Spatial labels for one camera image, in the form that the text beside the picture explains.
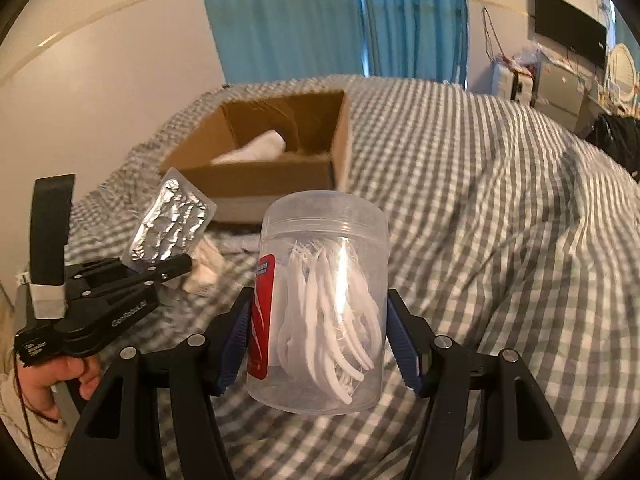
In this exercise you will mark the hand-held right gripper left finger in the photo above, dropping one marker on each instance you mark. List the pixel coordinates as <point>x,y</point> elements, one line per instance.
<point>234,345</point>

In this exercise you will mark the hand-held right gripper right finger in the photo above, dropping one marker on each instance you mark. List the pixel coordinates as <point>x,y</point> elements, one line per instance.
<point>406,350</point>

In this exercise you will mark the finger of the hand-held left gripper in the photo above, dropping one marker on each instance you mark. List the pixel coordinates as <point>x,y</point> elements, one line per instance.
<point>165,272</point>
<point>95,271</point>

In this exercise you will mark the silver blister pack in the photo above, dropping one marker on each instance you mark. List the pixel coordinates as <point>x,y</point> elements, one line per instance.
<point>167,220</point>

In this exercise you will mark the bunch of white floss picks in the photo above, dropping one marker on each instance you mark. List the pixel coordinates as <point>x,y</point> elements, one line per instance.
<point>325,320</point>

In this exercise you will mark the clear plastic jar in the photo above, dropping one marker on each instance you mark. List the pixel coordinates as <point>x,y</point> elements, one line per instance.
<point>325,225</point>

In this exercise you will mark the person's left forearm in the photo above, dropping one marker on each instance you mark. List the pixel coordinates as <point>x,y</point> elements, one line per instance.
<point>20,440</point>

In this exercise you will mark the person's left hand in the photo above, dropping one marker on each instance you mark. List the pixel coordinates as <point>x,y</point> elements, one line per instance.
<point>45,385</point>

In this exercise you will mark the white crumpled packet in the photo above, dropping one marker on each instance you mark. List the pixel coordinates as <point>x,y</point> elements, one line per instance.
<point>205,267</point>

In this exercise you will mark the grey checked blanket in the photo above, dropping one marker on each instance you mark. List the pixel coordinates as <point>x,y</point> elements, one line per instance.
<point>475,240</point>

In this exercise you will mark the cardboard box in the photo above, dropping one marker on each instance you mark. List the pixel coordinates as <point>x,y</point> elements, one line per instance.
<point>260,175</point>

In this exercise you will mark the white rolled cloth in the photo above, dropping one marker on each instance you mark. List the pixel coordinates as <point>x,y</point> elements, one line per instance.
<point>257,147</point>

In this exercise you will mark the blue curtain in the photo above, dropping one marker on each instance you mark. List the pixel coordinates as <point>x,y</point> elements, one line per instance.
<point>415,15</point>
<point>285,15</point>

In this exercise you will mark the white small appliance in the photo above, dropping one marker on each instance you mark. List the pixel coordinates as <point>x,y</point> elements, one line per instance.
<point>502,80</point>

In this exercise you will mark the black bag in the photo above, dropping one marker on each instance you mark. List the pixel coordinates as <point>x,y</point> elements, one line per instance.
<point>617,142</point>

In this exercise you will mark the grey cabinet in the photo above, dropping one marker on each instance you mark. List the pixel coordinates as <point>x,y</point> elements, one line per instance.
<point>562,90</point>

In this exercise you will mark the white round chair back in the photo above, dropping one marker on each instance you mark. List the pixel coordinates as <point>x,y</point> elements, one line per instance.
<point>622,67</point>

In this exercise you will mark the black wall television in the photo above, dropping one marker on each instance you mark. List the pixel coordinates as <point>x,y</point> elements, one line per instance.
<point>570,22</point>

